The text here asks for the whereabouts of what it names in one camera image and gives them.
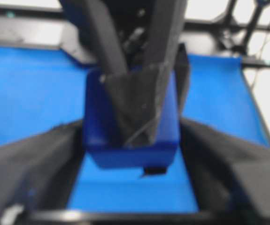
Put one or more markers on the black camera stand post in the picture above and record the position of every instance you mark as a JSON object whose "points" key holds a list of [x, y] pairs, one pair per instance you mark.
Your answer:
{"points": [[232, 36]]}

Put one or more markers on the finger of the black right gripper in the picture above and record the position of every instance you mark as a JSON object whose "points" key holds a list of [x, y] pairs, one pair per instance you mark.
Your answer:
{"points": [[137, 97]]}

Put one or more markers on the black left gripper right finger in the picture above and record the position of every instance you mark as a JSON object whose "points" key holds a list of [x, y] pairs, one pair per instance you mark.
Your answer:
{"points": [[228, 174]]}

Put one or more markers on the black table frame rail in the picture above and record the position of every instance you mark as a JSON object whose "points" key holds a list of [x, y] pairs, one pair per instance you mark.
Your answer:
{"points": [[43, 28]]}

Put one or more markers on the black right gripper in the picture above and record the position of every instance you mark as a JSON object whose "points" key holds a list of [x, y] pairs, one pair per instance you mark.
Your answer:
{"points": [[124, 33]]}

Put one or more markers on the blue block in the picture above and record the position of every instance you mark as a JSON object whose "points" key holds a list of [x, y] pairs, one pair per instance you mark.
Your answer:
{"points": [[102, 138]]}

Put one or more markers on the blue table cloth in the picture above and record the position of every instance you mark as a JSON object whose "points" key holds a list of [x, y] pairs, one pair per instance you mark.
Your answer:
{"points": [[40, 89]]}

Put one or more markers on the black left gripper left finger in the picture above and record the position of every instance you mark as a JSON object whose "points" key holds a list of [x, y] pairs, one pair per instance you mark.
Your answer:
{"points": [[38, 172]]}

